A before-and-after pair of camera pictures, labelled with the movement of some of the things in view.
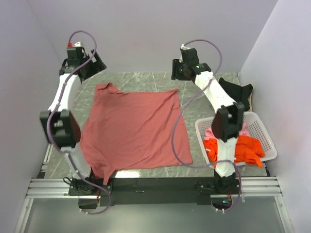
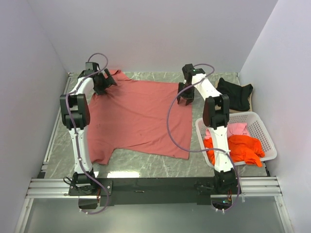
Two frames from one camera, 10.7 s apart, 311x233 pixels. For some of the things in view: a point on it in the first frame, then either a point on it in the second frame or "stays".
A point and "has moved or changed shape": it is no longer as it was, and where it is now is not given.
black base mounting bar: x=153 y=191 stays
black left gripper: x=98 y=66 -> x=108 y=82
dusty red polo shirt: x=132 y=130 has moved or changed shape
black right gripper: x=176 y=64 -> x=189 y=98
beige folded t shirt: x=249 y=98 stays
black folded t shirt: x=240 y=93 stays
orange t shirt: x=247 y=151 stays
